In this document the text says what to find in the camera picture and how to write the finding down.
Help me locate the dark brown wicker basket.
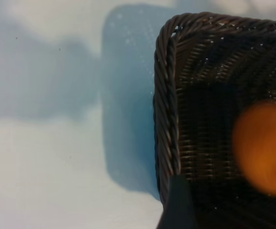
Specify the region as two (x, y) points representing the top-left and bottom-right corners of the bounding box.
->
(153, 11), (276, 229)

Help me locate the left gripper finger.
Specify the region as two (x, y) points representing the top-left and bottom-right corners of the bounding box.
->
(158, 175), (198, 229)

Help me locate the orange fruit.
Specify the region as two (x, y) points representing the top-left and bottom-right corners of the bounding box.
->
(232, 100), (276, 198)

